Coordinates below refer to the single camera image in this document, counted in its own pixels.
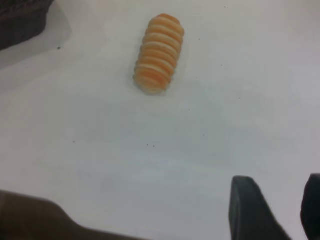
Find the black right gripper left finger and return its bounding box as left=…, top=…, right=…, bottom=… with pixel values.
left=228, top=175, right=294, bottom=240

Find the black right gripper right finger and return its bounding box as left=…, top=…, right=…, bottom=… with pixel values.
left=300, top=173, right=320, bottom=240

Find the orange striped bread roll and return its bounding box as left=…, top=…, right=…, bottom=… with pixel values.
left=132, top=12, right=186, bottom=95

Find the dark brown woven basket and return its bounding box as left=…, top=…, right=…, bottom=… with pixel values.
left=0, top=0, right=56, bottom=52

